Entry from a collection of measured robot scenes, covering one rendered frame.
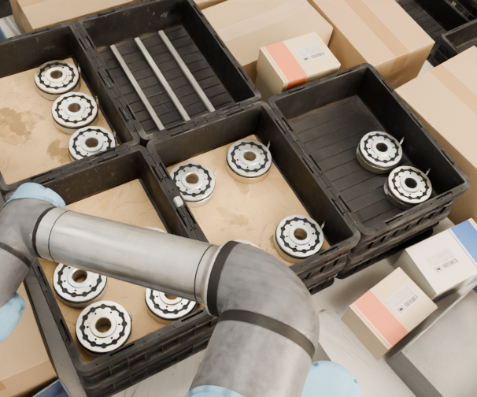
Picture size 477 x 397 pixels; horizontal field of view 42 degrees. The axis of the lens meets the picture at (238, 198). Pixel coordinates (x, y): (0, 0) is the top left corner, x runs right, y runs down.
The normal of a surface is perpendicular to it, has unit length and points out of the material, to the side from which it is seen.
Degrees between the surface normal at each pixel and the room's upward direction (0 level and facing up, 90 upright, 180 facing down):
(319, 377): 4
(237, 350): 24
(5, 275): 48
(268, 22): 0
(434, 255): 0
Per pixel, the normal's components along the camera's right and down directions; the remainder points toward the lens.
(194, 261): -0.25, -0.47
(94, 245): -0.34, -0.18
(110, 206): 0.11, -0.53
